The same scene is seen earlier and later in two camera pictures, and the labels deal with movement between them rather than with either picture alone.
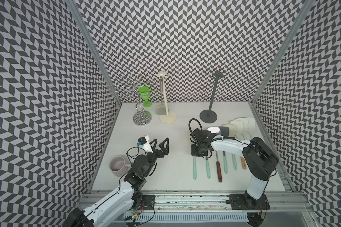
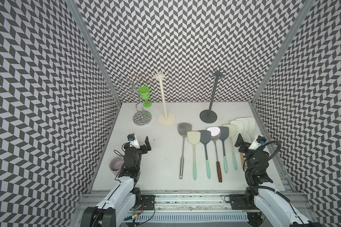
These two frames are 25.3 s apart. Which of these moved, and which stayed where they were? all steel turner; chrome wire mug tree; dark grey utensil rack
Moved: all steel turner
Stayed: chrome wire mug tree; dark grey utensil rack
